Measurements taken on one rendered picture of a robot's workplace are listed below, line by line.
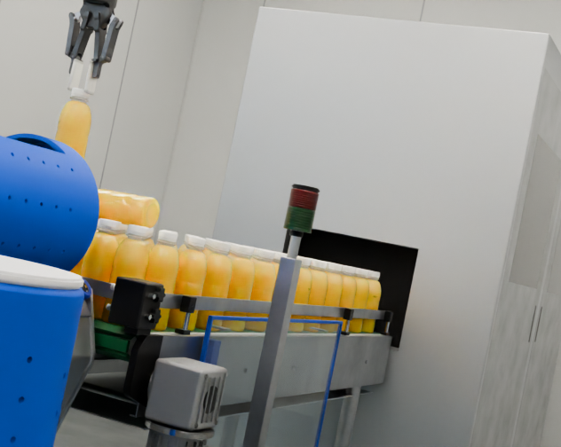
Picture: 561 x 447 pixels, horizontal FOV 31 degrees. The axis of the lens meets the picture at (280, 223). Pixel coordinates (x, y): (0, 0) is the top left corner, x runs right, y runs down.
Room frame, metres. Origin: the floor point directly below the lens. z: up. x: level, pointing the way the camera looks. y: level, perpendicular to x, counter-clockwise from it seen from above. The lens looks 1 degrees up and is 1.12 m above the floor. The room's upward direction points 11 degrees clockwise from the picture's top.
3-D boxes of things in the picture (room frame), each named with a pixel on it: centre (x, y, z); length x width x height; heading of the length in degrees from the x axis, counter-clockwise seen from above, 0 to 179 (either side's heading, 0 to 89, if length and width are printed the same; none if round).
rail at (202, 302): (2.70, -0.10, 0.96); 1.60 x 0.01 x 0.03; 156
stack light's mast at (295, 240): (2.18, -0.04, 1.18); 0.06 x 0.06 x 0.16
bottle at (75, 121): (2.20, 0.49, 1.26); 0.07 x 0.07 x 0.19
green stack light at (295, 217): (2.18, -0.04, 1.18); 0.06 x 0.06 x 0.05
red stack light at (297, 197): (2.18, -0.04, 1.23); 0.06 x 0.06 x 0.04
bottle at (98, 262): (2.07, 0.35, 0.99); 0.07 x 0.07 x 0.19
